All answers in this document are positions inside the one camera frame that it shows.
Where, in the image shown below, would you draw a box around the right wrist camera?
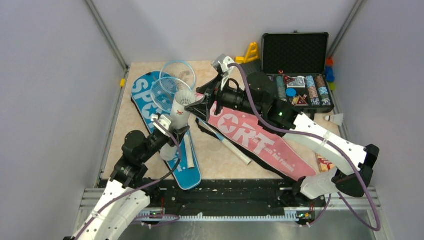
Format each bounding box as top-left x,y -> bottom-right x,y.
211,54 -> 235,90

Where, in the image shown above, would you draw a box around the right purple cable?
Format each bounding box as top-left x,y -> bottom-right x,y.
228,62 -> 382,232

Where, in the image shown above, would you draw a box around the lower blue badminton racket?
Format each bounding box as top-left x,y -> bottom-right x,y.
150,76 -> 252,165

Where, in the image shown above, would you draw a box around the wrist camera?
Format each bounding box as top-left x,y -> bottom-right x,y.
150,114 -> 173,131
211,54 -> 235,90

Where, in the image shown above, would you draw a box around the red white card box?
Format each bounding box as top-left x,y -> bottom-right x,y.
315,153 -> 335,173

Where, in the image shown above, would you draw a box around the yellow clip on frame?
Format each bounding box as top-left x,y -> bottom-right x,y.
119,78 -> 126,88

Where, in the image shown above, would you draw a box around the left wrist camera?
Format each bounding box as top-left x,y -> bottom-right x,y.
150,114 -> 173,131

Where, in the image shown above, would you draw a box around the white shuttlecock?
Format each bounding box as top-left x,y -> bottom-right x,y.
324,113 -> 344,127
175,90 -> 196,106

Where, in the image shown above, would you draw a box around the purple cable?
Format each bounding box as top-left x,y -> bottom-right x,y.
228,62 -> 382,232
71,119 -> 183,240

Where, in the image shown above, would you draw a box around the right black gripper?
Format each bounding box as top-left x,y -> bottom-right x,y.
185,73 -> 263,123

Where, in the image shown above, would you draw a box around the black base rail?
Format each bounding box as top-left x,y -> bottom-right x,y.
145,179 -> 325,217

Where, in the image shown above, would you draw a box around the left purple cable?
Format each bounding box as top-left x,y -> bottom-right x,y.
71,119 -> 183,240

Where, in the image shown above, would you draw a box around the black poker chip case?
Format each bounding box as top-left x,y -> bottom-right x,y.
260,32 -> 335,116

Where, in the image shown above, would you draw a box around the clear tube lid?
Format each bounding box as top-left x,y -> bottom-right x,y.
208,138 -> 222,152

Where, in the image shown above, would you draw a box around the yellow letter A toy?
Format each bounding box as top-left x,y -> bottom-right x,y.
235,42 -> 260,64

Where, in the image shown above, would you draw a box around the upper blue badminton racket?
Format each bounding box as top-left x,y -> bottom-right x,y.
159,60 -> 196,90

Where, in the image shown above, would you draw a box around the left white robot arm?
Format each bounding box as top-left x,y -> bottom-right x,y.
68,125 -> 190,240

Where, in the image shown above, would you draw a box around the white shuttlecock tube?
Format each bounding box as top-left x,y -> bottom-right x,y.
160,94 -> 190,162

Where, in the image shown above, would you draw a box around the coloured toys in corner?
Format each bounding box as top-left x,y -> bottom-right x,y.
325,58 -> 336,91

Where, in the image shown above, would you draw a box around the dark grey building plate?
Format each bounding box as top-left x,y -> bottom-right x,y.
238,60 -> 267,83

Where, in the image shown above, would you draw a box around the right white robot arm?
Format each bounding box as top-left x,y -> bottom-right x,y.
186,72 -> 380,206

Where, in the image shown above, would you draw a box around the pink racket cover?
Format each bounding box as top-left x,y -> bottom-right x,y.
207,103 -> 317,181

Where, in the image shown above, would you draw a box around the blue racket cover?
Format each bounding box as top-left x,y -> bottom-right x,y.
131,71 -> 202,190

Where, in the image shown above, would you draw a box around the blue badminton racket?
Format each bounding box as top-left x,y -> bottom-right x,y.
150,76 -> 252,165
159,60 -> 196,90

